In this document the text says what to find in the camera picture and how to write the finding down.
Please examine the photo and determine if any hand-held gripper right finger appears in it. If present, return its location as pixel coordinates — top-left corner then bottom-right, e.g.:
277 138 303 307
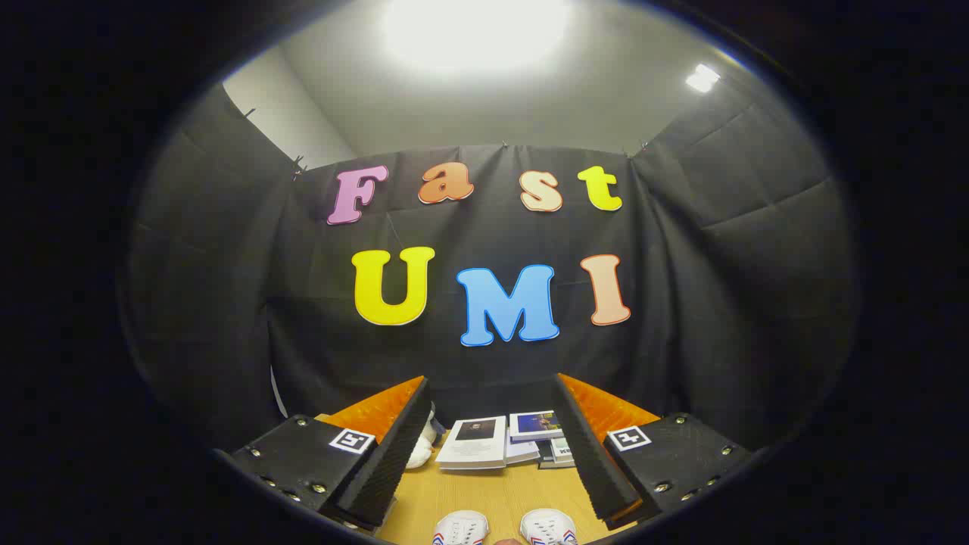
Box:
553 372 756 531

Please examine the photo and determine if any book with blue photo cover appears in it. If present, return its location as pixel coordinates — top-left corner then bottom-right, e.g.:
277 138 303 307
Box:
509 410 565 443

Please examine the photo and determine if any large ceiling light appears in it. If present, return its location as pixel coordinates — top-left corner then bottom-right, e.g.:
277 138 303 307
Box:
382 0 572 76

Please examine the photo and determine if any white book with dark photo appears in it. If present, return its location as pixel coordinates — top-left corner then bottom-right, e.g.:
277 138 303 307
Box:
435 416 508 472

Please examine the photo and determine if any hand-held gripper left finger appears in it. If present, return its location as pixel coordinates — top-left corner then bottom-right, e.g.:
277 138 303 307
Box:
229 375 434 531

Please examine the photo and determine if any white canvas shoe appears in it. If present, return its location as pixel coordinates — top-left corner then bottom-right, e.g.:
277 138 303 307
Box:
433 509 491 545
519 508 579 545

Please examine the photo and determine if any small ceiling light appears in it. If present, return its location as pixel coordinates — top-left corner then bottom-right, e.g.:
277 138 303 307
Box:
685 64 721 94

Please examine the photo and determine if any penguin plush toy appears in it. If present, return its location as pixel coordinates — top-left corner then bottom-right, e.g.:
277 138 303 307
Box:
405 403 447 470

